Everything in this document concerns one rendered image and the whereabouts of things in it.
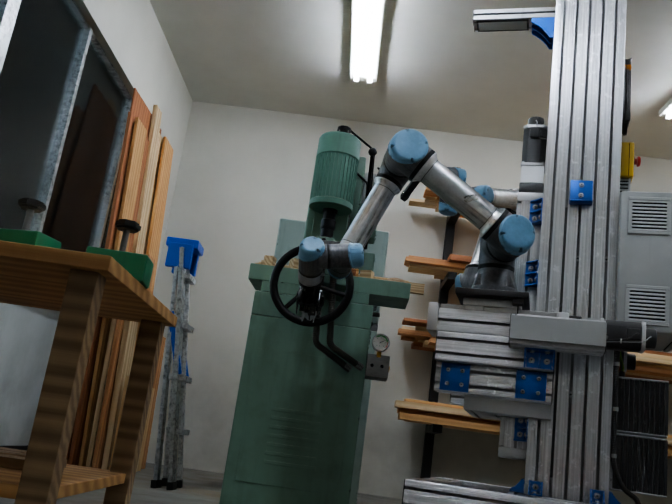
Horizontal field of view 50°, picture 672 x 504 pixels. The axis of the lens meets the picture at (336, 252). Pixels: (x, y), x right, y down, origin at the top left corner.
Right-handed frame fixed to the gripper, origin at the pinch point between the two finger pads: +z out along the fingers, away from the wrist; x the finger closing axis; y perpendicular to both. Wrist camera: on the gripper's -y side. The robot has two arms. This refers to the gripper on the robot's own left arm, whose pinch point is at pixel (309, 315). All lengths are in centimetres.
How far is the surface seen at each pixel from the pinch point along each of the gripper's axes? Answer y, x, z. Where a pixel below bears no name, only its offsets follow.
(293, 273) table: -28.1, -10.3, 11.1
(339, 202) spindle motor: -61, 2, 2
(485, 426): -99, 100, 203
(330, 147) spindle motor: -80, -4, -9
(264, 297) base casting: -19.2, -19.4, 16.4
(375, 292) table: -25.5, 20.7, 12.6
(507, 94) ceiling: -277, 93, 77
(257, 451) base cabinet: 28, -13, 43
